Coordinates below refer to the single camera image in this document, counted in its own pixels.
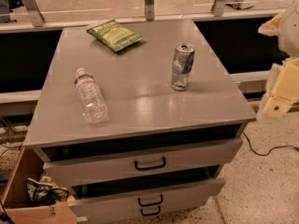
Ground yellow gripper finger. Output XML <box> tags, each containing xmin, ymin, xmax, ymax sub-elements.
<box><xmin>258</xmin><ymin>12</ymin><xmax>284</xmax><ymax>36</ymax></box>
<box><xmin>263</xmin><ymin>58</ymin><xmax>299</xmax><ymax>119</ymax></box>

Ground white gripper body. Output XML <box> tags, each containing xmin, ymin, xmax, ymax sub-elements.
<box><xmin>278</xmin><ymin>0</ymin><xmax>299</xmax><ymax>56</ymax></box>

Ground clear plastic water bottle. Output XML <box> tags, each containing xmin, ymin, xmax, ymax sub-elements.
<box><xmin>74</xmin><ymin>68</ymin><xmax>108</xmax><ymax>123</ymax></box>

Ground upper grey drawer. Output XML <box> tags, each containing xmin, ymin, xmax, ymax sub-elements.
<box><xmin>42</xmin><ymin>124</ymin><xmax>244</xmax><ymax>188</ymax></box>

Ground grey drawer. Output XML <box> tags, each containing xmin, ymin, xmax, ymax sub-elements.
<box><xmin>42</xmin><ymin>124</ymin><xmax>244</xmax><ymax>188</ymax></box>
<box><xmin>69</xmin><ymin>167</ymin><xmax>225</xmax><ymax>224</ymax></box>

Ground silver blue drink can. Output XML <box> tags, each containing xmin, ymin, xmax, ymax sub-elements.
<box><xmin>171</xmin><ymin>42</ymin><xmax>195</xmax><ymax>91</ymax></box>

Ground grey drawer cabinet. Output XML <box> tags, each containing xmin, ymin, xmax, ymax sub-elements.
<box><xmin>22</xmin><ymin>19</ymin><xmax>257</xmax><ymax>224</ymax></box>

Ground green chip bag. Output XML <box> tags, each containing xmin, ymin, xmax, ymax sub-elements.
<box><xmin>87</xmin><ymin>20</ymin><xmax>142</xmax><ymax>52</ymax></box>

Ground lower grey drawer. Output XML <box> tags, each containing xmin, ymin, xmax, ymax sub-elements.
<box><xmin>69</xmin><ymin>167</ymin><xmax>225</xmax><ymax>224</ymax></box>

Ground metal railing with glass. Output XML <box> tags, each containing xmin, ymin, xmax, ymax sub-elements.
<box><xmin>0</xmin><ymin>0</ymin><xmax>293</xmax><ymax>34</ymax></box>

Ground crumpled bags in box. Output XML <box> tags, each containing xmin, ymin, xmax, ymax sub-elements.
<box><xmin>26</xmin><ymin>175</ymin><xmax>70</xmax><ymax>205</ymax></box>

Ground cardboard box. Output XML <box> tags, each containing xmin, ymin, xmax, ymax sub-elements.
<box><xmin>2</xmin><ymin>148</ymin><xmax>78</xmax><ymax>224</ymax></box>

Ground black floor cable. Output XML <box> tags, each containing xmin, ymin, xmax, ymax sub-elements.
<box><xmin>242</xmin><ymin>132</ymin><xmax>299</xmax><ymax>158</ymax></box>

